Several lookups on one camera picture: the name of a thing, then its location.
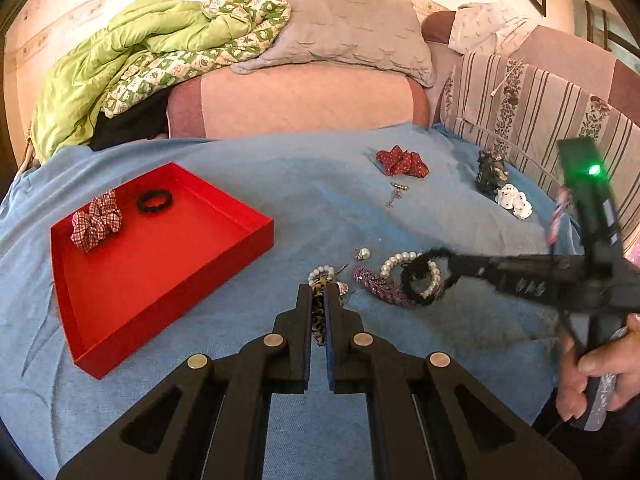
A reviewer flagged black fuzzy hair tie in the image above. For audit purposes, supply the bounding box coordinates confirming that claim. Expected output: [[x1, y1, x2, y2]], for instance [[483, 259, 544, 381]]
[[399, 247, 459, 308]]

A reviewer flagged leopard print hair tie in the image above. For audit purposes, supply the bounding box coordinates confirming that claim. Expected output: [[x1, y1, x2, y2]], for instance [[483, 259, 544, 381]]
[[309, 278, 331, 347]]

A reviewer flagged red plaid scrunchie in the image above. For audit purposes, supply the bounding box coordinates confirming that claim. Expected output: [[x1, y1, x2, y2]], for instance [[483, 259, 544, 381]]
[[70, 190, 122, 252]]

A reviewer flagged black scalloped hair tie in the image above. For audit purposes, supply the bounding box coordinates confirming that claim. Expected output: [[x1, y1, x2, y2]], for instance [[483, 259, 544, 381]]
[[135, 187, 175, 214]]

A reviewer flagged person's right hand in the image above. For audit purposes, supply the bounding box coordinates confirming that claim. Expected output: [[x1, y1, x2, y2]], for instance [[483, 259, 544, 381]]
[[555, 313, 640, 422]]

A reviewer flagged white flower hair clip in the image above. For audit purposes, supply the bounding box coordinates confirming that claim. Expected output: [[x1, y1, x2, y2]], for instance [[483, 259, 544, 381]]
[[496, 183, 533, 220]]

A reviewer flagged pink rhinestone hair clip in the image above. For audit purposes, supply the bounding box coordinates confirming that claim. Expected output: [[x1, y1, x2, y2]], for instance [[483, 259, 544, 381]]
[[352, 266, 412, 309]]

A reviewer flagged red tray box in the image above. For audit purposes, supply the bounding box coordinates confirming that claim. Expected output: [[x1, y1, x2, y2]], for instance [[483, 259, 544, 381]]
[[50, 162, 274, 379]]

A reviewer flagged striped floral pillow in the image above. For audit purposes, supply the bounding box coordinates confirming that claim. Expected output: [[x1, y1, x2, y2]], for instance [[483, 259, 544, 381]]
[[439, 53, 639, 252]]

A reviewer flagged pearl earring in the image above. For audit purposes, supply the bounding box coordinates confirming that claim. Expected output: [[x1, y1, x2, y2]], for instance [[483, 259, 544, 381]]
[[355, 247, 371, 261]]

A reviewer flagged small silver key charm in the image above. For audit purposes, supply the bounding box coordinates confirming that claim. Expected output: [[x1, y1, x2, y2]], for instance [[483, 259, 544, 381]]
[[386, 182, 410, 208]]

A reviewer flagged blue bed blanket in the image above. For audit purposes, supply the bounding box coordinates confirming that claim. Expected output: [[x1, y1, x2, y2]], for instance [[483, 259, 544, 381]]
[[1, 125, 555, 479]]

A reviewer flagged red polka dot bow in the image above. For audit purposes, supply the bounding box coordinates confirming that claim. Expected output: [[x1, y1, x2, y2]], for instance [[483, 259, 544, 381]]
[[375, 145, 428, 179]]

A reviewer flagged white patterned cloth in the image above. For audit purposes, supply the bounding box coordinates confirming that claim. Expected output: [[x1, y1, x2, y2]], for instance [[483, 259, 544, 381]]
[[448, 2, 538, 56]]

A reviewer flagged black garment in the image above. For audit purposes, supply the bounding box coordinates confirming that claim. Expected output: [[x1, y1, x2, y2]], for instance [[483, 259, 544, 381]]
[[89, 89, 170, 152]]

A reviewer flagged grey pillow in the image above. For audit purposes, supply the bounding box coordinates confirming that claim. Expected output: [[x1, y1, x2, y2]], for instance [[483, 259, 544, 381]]
[[231, 0, 435, 88]]

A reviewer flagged pink bolster cushion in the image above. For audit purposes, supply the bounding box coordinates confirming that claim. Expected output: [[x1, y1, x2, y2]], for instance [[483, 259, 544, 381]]
[[167, 63, 431, 140]]

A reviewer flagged green quilted comforter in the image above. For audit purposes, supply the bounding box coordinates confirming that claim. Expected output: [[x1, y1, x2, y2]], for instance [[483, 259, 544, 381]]
[[28, 0, 292, 162]]

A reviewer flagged white pearl bracelet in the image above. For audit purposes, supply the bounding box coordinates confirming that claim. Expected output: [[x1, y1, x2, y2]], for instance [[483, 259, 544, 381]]
[[306, 263, 352, 297], [378, 250, 444, 300]]

